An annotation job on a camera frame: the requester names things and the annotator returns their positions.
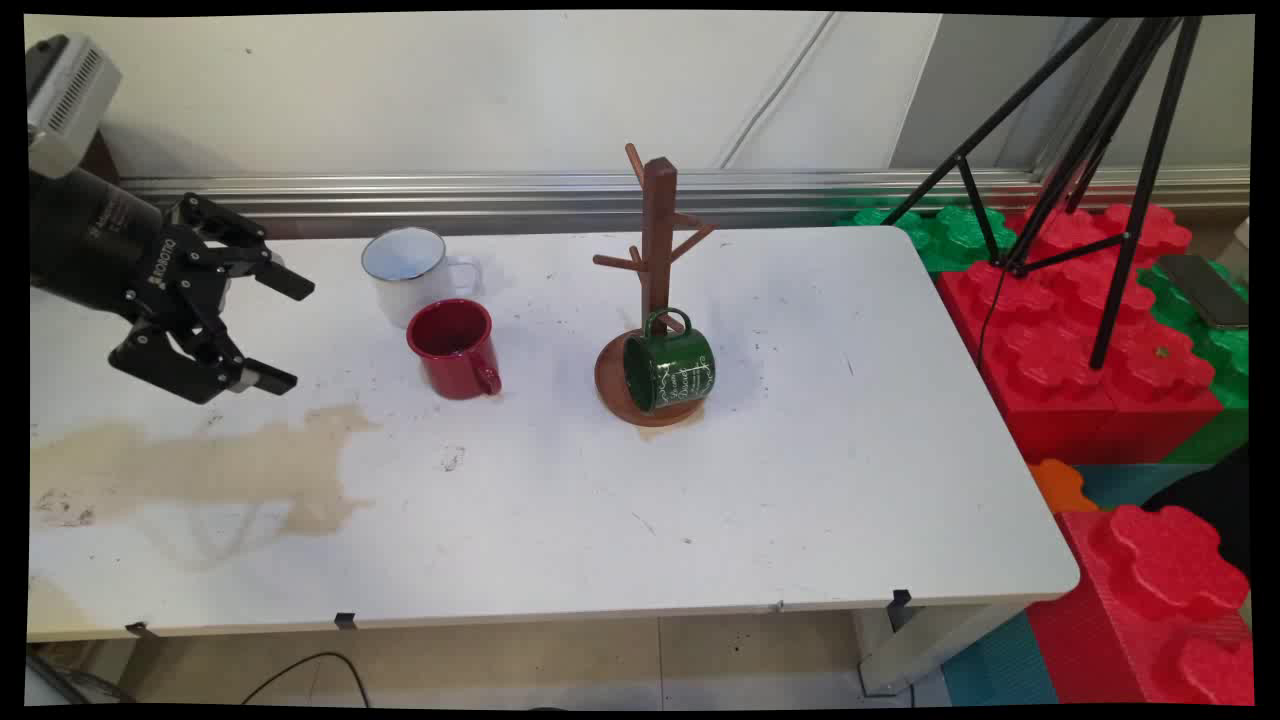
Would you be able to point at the red enamel mug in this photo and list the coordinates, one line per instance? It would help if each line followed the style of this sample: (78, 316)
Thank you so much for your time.
(455, 350)

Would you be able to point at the orange foam piece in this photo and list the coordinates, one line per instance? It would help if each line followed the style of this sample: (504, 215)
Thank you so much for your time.
(1060, 485)

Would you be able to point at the red foam block with flower studs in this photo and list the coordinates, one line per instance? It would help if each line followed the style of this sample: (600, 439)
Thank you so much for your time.
(1150, 610)

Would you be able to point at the large red foam block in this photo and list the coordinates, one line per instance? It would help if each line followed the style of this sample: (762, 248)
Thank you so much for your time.
(1060, 360)

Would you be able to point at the green foam block under phone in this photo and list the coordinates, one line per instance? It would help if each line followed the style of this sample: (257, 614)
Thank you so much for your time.
(1225, 380)

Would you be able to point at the aluminium wall rail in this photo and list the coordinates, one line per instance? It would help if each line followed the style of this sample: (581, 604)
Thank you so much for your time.
(480, 195)

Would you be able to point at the green foam block with studs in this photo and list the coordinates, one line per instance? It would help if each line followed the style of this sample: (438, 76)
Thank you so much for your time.
(950, 235)

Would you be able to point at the white wall conduit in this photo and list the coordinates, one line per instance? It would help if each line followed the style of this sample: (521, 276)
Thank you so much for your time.
(780, 95)

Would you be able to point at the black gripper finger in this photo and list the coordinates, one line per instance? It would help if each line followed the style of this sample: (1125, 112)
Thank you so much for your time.
(235, 255)
(195, 365)

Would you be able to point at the dark smartphone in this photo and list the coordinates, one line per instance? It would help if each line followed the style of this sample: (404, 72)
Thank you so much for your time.
(1205, 290)

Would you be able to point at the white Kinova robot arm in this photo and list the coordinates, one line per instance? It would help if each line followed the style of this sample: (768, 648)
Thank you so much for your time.
(70, 105)

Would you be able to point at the brown wicker basket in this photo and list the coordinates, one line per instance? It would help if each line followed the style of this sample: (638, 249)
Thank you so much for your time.
(102, 160)

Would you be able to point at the brown wooden mug tree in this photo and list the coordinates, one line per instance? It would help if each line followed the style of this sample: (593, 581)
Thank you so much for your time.
(658, 230)

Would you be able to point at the white table leg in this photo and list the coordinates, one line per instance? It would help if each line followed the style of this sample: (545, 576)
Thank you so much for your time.
(930, 640)

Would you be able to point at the white enamel mug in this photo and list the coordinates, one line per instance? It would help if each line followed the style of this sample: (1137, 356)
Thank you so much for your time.
(405, 270)

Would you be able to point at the green enamel mug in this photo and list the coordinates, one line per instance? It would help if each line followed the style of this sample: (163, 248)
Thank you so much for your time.
(675, 370)

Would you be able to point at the black tripod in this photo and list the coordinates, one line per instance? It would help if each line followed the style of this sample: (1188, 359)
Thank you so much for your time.
(1130, 200)

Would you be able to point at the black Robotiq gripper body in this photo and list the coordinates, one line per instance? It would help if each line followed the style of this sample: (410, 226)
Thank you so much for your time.
(95, 240)

